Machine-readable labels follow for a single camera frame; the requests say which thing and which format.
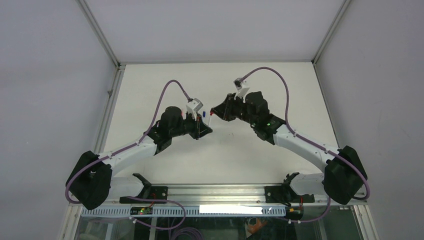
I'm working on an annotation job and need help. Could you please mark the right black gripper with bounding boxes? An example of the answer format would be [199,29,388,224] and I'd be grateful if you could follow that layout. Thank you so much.
[211,93,258,127]

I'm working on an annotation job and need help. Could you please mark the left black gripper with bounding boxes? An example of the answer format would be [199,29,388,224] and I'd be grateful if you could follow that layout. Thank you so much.
[169,110,212,140]

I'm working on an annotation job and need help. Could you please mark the white red-tip pen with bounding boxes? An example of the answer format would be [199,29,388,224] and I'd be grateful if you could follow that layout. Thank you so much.
[207,114,212,126]

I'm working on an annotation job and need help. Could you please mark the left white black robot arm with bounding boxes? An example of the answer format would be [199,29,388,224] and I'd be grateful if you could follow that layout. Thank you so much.
[65,106,213,210]

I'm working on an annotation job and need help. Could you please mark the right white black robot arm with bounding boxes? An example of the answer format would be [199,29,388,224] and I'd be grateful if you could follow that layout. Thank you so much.
[210,91,368,205]

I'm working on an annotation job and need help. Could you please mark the orange object under table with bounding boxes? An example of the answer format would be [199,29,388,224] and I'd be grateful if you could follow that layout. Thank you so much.
[246,217,268,235]

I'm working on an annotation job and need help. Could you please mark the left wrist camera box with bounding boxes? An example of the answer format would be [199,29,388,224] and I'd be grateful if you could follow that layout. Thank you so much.
[186,98,204,120]

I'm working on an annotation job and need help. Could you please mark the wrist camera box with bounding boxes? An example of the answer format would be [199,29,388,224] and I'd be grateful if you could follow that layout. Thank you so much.
[186,98,204,120]
[233,77,250,100]

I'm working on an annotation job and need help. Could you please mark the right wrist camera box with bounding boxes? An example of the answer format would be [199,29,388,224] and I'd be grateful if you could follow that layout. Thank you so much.
[233,77,250,100]

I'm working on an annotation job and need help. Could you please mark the aluminium mounting rail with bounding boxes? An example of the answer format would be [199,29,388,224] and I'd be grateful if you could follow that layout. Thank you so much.
[145,183,369,208]

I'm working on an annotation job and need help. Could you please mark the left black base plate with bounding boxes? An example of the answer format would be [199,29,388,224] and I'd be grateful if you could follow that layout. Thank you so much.
[119,185,169,204]

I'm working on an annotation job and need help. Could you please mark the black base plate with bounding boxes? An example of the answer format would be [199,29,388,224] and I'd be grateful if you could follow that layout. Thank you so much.
[119,185,169,204]
[264,185,315,205]

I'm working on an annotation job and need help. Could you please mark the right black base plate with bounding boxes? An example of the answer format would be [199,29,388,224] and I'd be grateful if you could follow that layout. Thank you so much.
[264,185,315,205]

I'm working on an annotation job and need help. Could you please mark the white slotted cable duct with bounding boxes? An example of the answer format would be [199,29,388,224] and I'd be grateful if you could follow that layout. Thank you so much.
[81,204,286,218]

